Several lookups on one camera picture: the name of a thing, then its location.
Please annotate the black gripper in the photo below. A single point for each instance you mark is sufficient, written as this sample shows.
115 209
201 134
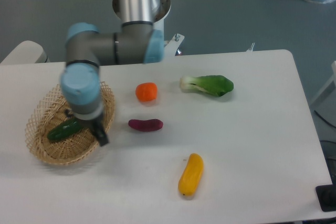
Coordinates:
93 121

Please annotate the green cucumber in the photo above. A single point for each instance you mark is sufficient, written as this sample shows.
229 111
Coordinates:
64 130

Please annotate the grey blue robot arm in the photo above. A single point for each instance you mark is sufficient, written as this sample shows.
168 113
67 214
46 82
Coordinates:
87 50

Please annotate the woven wicker basket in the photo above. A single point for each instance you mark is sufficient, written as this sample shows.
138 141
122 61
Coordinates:
50 112

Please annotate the purple sweet potato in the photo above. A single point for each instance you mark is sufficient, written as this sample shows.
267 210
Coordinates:
145 125

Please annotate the orange tomato toy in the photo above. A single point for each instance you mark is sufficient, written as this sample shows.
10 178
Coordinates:
146 92

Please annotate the white chair top left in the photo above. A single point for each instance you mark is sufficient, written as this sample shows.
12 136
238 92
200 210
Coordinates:
26 52

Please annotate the yellow pepper toy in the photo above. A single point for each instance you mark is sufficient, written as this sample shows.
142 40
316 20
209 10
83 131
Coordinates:
191 176

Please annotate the green bok choy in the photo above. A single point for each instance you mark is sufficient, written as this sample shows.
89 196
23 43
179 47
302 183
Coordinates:
215 85

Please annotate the black device right edge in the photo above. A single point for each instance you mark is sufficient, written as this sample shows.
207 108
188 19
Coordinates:
326 197

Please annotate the white furniture right edge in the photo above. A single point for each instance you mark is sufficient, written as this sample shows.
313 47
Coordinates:
325 90

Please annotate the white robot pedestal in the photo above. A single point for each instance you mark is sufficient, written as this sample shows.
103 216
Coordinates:
161 10

